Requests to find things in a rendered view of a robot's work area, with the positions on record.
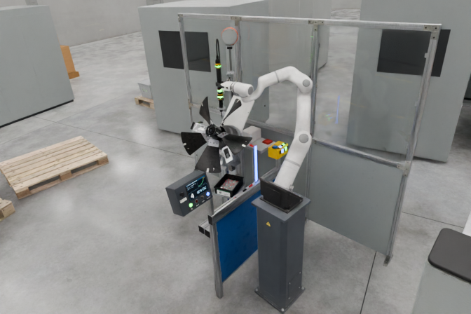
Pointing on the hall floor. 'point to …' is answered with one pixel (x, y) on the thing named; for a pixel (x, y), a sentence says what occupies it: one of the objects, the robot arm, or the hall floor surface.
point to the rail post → (216, 260)
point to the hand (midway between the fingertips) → (219, 83)
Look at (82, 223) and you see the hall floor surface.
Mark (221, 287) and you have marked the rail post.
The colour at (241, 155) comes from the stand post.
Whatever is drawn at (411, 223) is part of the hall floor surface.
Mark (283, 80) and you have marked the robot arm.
